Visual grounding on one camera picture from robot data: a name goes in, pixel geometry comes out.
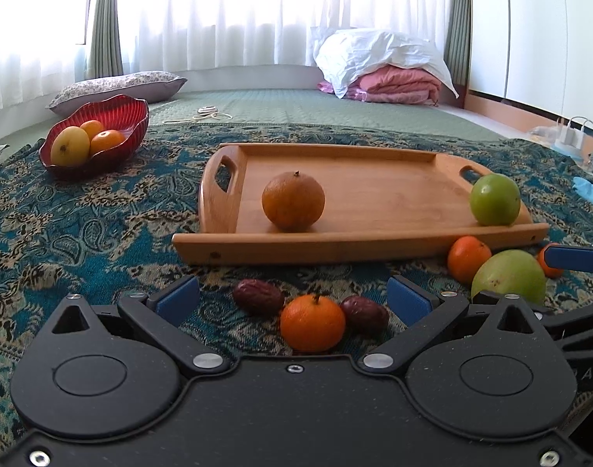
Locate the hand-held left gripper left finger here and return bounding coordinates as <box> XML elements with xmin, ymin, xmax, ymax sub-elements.
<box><xmin>51</xmin><ymin>275</ymin><xmax>230</xmax><ymax>379</ymax></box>

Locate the red date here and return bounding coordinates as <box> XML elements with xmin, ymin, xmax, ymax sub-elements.
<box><xmin>232</xmin><ymin>279</ymin><xmax>286</xmax><ymax>317</ymax></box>
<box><xmin>340</xmin><ymin>296</ymin><xmax>389</xmax><ymax>334</ymax></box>

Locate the floral pillow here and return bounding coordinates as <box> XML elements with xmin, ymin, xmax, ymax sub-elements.
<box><xmin>46</xmin><ymin>71</ymin><xmax>188</xmax><ymax>118</ymax></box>

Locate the small tangerine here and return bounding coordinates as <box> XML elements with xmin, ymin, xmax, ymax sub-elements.
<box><xmin>280</xmin><ymin>293</ymin><xmax>346</xmax><ymax>354</ymax></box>
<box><xmin>537</xmin><ymin>246</ymin><xmax>565</xmax><ymax>279</ymax></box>
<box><xmin>447</xmin><ymin>235</ymin><xmax>493</xmax><ymax>285</ymax></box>

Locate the teal paisley blanket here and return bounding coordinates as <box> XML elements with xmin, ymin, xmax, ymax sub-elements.
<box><xmin>0</xmin><ymin>121</ymin><xmax>593</xmax><ymax>448</ymax></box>

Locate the yellow mango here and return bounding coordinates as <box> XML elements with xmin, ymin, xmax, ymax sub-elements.
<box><xmin>50</xmin><ymin>126</ymin><xmax>91</xmax><ymax>167</ymax></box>

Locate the round green apple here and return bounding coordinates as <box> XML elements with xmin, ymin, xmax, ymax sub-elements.
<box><xmin>469</xmin><ymin>172</ymin><xmax>521</xmax><ymax>227</ymax></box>

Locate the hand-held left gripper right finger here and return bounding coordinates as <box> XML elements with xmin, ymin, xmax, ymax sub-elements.
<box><xmin>361</xmin><ymin>275</ymin><xmax>545</xmax><ymax>378</ymax></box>

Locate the green quilted mat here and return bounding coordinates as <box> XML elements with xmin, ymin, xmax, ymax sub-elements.
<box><xmin>0</xmin><ymin>88</ymin><xmax>506</xmax><ymax>156</ymax></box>

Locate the white wardrobe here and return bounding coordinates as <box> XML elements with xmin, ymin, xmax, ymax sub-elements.
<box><xmin>469</xmin><ymin>0</ymin><xmax>593</xmax><ymax>112</ymax></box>

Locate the white and pink bedding pile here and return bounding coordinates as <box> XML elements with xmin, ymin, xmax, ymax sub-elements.
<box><xmin>310</xmin><ymin>26</ymin><xmax>460</xmax><ymax>100</ymax></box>

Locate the large brownish orange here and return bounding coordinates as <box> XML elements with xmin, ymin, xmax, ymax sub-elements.
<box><xmin>261</xmin><ymin>170</ymin><xmax>326</xmax><ymax>232</ymax></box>

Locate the white cable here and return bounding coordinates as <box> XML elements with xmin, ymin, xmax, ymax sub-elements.
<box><xmin>163</xmin><ymin>106</ymin><xmax>233</xmax><ymax>125</ymax></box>

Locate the white sheer curtain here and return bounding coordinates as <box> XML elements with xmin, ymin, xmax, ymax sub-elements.
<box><xmin>0</xmin><ymin>0</ymin><xmax>453</xmax><ymax>112</ymax></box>

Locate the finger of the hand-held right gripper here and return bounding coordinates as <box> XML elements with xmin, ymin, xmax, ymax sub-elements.
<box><xmin>471</xmin><ymin>290</ymin><xmax>593</xmax><ymax>348</ymax></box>
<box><xmin>539</xmin><ymin>243</ymin><xmax>593</xmax><ymax>274</ymax></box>

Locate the wooden tray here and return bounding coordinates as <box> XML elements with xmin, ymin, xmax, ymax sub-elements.
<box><xmin>172</xmin><ymin>142</ymin><xmax>550</xmax><ymax>266</ymax></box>

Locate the red ribbed bowl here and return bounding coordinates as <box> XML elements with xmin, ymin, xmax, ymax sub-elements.
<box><xmin>38</xmin><ymin>94</ymin><xmax>150</xmax><ymax>181</ymax></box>

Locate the pale green pear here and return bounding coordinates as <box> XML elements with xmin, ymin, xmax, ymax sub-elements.
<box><xmin>471</xmin><ymin>249</ymin><xmax>547</xmax><ymax>305</ymax></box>

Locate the green curtain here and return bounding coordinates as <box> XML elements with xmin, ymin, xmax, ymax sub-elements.
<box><xmin>85</xmin><ymin>0</ymin><xmax>124</xmax><ymax>79</ymax></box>
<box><xmin>444</xmin><ymin>0</ymin><xmax>473</xmax><ymax>95</ymax></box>

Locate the pink folded blanket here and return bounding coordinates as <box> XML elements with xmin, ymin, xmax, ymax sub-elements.
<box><xmin>317</xmin><ymin>65</ymin><xmax>443</xmax><ymax>106</ymax></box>

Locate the white charger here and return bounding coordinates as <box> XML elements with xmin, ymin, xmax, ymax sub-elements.
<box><xmin>559</xmin><ymin>117</ymin><xmax>593</xmax><ymax>176</ymax></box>

